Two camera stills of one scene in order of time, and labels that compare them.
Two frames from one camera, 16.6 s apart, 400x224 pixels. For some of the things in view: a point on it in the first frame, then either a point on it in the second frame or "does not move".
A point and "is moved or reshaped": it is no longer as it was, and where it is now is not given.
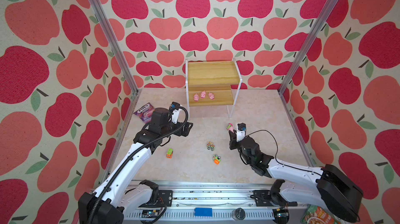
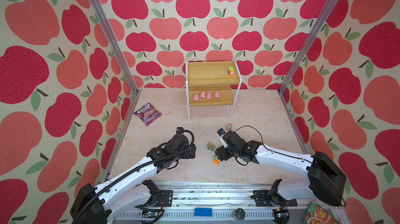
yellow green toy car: (210, 146) does not move
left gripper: (186, 128) → (187, 154)
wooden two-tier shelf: (212, 83) does not move
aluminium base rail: (204, 202) does not move
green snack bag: (315, 214) does not move
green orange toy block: (169, 153) is moved or reshaped
